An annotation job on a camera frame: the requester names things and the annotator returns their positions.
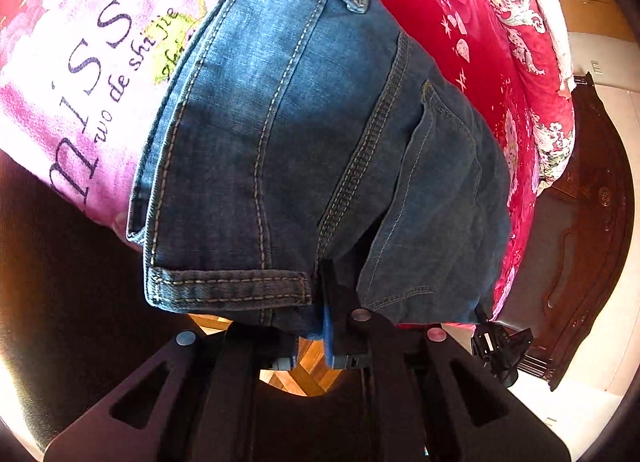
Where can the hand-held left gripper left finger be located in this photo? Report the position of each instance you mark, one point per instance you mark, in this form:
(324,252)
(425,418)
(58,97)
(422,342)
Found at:
(240,392)

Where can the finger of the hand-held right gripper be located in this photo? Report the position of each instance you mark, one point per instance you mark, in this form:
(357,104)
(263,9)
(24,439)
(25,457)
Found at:
(500,347)

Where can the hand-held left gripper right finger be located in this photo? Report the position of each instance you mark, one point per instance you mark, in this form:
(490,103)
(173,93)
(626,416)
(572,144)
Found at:
(328,337)

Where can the blue denim pants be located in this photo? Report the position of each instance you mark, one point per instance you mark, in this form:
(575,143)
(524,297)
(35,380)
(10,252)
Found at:
(320,157)

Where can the dark wooden bed board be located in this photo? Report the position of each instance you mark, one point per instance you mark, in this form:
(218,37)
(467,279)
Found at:
(580,222)

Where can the red floral blanket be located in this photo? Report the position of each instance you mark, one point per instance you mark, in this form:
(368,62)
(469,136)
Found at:
(465,32)

